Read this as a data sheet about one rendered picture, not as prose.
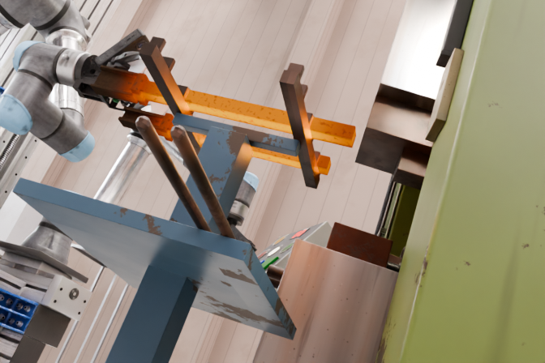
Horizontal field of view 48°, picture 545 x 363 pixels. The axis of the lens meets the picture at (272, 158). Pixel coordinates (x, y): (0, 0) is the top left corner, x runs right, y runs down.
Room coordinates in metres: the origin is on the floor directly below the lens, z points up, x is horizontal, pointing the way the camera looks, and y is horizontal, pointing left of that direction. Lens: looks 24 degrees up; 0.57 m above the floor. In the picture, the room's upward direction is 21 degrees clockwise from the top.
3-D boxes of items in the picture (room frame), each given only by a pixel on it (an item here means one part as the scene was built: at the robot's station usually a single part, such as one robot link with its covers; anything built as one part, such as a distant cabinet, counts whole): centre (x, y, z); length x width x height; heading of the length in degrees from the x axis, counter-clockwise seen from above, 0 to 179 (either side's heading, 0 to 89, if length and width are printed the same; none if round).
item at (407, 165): (1.27, -0.43, 1.24); 0.30 x 0.07 x 0.06; 82
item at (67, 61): (1.10, 0.43, 1.08); 0.08 x 0.05 x 0.08; 162
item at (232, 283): (0.86, 0.07, 0.73); 0.40 x 0.30 x 0.02; 162
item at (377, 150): (1.30, -0.40, 1.32); 0.42 x 0.20 x 0.10; 82
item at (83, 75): (1.07, 0.35, 1.07); 0.12 x 0.08 x 0.09; 72
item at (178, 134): (0.71, 0.01, 0.74); 0.60 x 0.04 x 0.01; 165
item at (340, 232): (1.15, -0.22, 0.95); 0.12 x 0.09 x 0.07; 82
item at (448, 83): (1.00, -0.27, 1.27); 0.09 x 0.02 x 0.17; 172
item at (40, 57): (1.12, 0.50, 1.07); 0.11 x 0.08 x 0.09; 72
